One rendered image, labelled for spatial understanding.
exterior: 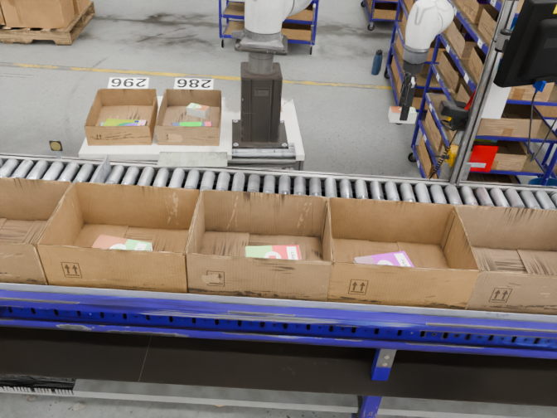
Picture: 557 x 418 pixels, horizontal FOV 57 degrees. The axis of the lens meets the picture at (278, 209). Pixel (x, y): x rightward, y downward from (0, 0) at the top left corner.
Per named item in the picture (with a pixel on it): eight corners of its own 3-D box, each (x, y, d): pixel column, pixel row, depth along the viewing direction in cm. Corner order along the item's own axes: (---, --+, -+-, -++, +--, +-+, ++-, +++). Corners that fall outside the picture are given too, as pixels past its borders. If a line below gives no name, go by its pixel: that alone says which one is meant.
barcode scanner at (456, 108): (432, 119, 214) (441, 96, 208) (459, 124, 215) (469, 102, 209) (435, 127, 209) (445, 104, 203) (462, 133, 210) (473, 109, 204)
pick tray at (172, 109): (222, 107, 266) (221, 89, 260) (219, 146, 236) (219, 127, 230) (166, 106, 264) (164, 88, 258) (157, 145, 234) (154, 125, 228)
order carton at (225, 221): (323, 238, 169) (329, 196, 159) (326, 306, 146) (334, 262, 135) (203, 230, 169) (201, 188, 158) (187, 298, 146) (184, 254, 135)
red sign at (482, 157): (489, 172, 223) (498, 146, 215) (489, 172, 222) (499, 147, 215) (452, 169, 223) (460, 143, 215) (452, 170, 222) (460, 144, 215)
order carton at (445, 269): (442, 245, 169) (455, 204, 159) (464, 314, 146) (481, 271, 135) (322, 237, 169) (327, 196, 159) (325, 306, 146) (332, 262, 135)
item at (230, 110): (293, 103, 281) (293, 97, 279) (304, 160, 236) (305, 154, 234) (104, 99, 272) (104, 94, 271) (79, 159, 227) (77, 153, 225)
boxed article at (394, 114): (387, 116, 210) (389, 105, 207) (412, 117, 210) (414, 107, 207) (389, 122, 206) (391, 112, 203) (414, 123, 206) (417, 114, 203)
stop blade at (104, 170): (111, 172, 221) (108, 153, 215) (74, 243, 185) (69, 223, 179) (110, 172, 221) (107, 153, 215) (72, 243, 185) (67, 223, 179)
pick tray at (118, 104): (158, 106, 264) (157, 88, 257) (152, 145, 233) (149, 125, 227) (101, 106, 260) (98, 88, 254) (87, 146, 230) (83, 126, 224)
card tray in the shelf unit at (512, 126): (455, 99, 291) (460, 82, 284) (508, 101, 291) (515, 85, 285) (476, 134, 259) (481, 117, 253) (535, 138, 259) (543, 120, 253)
